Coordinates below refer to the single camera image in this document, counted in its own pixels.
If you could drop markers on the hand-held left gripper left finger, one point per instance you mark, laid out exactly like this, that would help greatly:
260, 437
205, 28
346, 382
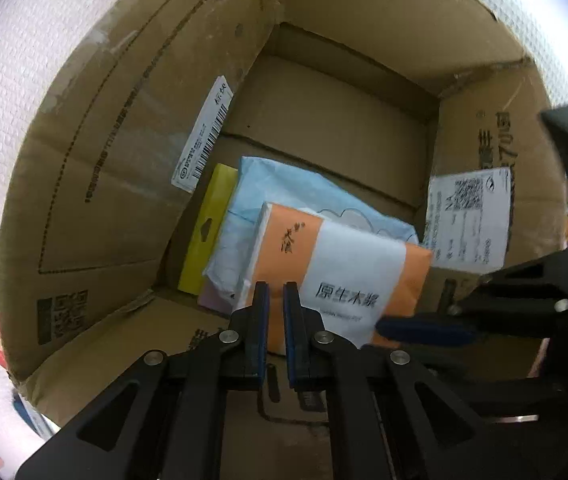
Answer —
263, 340

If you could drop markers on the light blue soft packet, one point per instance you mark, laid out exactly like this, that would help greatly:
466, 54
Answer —
274, 185

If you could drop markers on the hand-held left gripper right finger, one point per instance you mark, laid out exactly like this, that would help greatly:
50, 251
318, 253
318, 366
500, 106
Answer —
290, 340

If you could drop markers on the orange white tissue pack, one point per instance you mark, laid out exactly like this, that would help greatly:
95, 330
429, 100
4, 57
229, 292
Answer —
354, 260

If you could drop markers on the yellow oil pastel box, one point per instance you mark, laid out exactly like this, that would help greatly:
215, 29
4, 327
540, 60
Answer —
209, 220

